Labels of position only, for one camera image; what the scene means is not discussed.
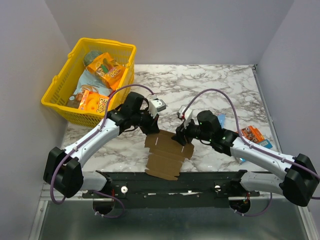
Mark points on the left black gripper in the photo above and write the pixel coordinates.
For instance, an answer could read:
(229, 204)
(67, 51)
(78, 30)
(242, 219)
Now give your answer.
(153, 127)

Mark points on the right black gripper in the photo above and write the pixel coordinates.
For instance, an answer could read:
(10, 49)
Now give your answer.
(182, 133)

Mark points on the brown cardboard paper box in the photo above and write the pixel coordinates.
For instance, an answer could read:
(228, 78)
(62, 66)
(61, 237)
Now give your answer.
(166, 156)

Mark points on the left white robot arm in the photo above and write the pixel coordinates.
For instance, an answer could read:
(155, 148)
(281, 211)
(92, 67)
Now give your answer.
(63, 170)

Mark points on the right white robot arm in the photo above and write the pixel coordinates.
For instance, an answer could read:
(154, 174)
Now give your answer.
(293, 177)

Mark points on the orange snack box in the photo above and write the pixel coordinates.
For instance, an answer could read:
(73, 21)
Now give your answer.
(252, 134)

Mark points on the blue rectangular pack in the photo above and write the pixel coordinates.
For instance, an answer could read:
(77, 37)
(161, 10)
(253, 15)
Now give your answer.
(221, 118)

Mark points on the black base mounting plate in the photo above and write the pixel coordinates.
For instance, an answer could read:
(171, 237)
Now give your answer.
(189, 190)

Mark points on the orange sponge daddy package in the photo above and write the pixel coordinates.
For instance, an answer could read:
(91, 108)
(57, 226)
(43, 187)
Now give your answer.
(93, 102)

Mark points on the orange gummy candy bag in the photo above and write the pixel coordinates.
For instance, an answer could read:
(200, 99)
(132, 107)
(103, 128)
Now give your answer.
(107, 69)

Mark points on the light blue snack bag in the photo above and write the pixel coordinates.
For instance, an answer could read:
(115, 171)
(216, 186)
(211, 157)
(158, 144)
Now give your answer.
(90, 82)

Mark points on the teal white small packet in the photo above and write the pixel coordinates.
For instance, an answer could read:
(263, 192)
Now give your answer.
(266, 144)

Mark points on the green round scouring pad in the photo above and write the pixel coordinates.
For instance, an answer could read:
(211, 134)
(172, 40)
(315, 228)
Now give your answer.
(91, 56)

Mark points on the yellow plastic basket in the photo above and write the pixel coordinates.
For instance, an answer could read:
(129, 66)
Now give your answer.
(64, 84)

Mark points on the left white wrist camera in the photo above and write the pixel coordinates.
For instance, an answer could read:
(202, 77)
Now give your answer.
(156, 106)

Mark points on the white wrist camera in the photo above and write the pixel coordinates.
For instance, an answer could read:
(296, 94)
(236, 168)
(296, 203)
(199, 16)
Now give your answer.
(156, 106)
(185, 115)

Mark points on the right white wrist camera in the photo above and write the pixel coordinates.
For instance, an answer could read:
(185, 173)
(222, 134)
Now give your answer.
(185, 115)

